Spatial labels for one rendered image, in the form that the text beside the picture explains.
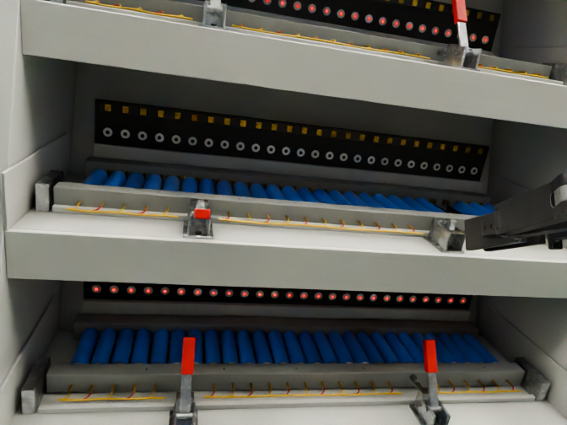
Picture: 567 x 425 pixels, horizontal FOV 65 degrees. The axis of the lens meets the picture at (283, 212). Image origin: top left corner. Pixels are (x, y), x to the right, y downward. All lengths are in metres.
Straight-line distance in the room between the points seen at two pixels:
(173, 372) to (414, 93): 0.39
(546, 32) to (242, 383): 0.60
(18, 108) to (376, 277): 0.37
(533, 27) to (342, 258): 0.46
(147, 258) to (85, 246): 0.05
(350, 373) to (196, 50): 0.38
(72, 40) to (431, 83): 0.34
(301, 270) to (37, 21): 0.32
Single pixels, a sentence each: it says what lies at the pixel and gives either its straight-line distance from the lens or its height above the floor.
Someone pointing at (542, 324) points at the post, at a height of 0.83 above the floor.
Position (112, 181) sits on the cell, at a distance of 0.51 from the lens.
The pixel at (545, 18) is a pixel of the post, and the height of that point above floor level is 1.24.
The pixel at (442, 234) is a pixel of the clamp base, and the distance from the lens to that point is 0.50.
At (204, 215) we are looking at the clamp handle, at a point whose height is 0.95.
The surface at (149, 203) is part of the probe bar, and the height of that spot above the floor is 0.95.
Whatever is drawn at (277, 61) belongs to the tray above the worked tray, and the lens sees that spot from 0.44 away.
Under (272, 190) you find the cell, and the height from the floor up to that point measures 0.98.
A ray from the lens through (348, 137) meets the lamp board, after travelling 0.61.
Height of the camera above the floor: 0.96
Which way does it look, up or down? 1 degrees down
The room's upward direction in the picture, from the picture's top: 4 degrees clockwise
